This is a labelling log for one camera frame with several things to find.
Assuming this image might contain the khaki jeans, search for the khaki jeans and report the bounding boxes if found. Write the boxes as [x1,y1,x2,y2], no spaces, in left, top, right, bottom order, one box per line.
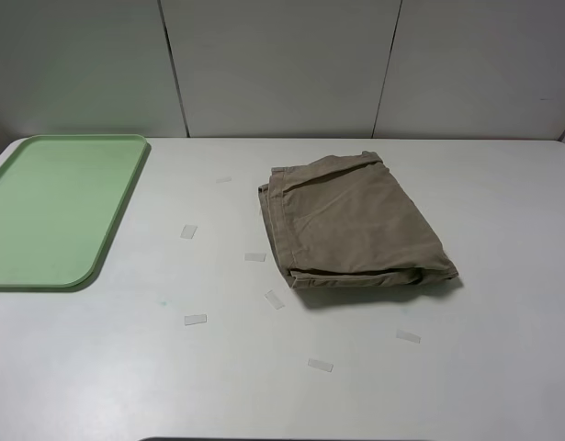
[257,152,458,289]

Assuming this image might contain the green plastic tray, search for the green plastic tray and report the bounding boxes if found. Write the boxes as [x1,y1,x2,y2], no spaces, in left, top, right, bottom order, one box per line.
[0,135,150,290]

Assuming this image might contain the clear tape strip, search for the clear tape strip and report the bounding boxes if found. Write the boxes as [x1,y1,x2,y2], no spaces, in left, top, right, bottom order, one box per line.
[180,224,198,240]
[185,314,208,326]
[244,253,266,262]
[308,358,333,373]
[396,329,421,344]
[265,290,285,310]

